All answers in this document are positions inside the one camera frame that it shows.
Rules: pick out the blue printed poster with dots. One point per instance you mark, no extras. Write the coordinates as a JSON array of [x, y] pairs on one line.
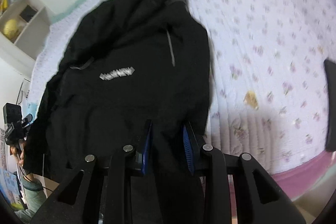
[[8, 186]]

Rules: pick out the blue and white package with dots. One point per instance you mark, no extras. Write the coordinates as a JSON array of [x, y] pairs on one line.
[[32, 109]]

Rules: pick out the person's left forearm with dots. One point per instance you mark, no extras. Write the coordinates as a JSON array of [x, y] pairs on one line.
[[31, 190]]

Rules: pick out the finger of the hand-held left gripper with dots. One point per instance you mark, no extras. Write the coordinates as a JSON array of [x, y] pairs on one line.
[[28, 118]]

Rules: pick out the black box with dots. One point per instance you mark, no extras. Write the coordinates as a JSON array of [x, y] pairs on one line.
[[28, 13]]

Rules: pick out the black rectangular device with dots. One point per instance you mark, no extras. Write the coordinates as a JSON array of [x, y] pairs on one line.
[[330, 106]]

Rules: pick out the floral quilted bed blanket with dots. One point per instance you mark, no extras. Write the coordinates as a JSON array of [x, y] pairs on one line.
[[262, 43]]

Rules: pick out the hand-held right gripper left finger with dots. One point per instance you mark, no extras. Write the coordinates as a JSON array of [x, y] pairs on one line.
[[147, 148]]

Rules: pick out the white bookshelf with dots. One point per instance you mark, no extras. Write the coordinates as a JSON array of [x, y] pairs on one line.
[[26, 48]]

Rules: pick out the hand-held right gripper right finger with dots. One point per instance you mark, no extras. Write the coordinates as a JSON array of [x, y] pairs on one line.
[[188, 151]]

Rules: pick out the person's left hand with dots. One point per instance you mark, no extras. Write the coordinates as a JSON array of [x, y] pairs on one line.
[[19, 157]]

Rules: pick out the black hooded jacket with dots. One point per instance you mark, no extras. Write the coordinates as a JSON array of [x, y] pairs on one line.
[[118, 95]]

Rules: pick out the yellow globe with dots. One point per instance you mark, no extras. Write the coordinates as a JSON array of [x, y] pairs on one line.
[[11, 29]]

